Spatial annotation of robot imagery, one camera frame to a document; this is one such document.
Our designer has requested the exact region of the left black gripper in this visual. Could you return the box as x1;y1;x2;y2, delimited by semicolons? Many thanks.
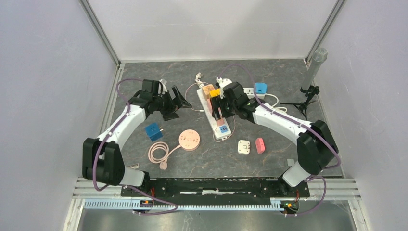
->
153;86;191;121

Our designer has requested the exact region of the yellow cube adapter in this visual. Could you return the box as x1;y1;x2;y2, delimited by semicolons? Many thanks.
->
209;89;221;98

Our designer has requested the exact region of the blue cube socket adapter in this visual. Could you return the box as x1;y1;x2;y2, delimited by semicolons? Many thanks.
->
145;123;163;142

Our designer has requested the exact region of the pink round socket base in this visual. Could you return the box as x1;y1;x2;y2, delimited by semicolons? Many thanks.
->
178;129;201;151

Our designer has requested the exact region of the white usb charger plug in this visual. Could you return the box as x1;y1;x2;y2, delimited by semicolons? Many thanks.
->
237;140;251;155

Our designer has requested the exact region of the pink plug adapter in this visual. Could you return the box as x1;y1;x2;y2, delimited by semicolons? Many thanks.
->
255;138;265;154

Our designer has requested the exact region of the white power strip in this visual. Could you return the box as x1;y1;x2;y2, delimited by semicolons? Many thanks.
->
243;88;266;99
196;89;232;141

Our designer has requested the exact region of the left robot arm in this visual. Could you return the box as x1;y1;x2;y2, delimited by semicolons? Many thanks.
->
82;79;192;196

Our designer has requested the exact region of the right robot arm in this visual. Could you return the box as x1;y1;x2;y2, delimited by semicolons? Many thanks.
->
210;81;341;196

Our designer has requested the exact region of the small salmon charger plug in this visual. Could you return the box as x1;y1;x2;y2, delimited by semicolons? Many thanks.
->
216;118;225;127

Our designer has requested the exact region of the light blue square plug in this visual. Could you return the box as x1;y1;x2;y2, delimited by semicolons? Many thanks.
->
254;82;268;95

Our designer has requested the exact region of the pink cube adapter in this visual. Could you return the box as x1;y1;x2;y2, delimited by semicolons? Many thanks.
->
206;98;212;113

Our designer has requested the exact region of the beige cube adapter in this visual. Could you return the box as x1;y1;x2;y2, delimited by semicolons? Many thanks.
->
202;84;215;99

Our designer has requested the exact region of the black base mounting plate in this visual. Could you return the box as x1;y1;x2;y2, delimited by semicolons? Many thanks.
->
140;177;310;206

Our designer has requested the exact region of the grey microphone on stand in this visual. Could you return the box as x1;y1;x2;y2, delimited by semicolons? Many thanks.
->
280;48;328;120

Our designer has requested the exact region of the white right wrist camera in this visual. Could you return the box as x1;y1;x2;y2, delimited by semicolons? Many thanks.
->
216;77;232;89

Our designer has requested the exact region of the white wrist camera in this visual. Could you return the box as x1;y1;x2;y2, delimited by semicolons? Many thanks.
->
216;77;232;89
159;79;168;95

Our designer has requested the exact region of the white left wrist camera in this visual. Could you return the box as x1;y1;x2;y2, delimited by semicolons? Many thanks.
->
159;79;168;95

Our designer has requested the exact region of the thin pink charging cable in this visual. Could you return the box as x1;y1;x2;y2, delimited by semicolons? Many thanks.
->
185;81;237;143

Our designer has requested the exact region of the white coiled strip cable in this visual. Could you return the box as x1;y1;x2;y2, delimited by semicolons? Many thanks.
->
261;93;288;114

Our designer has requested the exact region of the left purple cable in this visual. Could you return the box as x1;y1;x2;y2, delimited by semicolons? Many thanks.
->
92;78;179;216

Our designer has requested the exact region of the purple cable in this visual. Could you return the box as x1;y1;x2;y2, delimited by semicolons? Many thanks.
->
218;64;341;218
92;78;179;216

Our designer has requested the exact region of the pink coiled power cable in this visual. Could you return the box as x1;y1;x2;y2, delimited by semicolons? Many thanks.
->
148;141;182;170

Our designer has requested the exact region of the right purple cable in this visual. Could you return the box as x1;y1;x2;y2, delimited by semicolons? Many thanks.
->
218;64;341;218

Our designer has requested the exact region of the light blue cable duct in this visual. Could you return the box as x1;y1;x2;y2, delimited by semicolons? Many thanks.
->
84;199;284;211

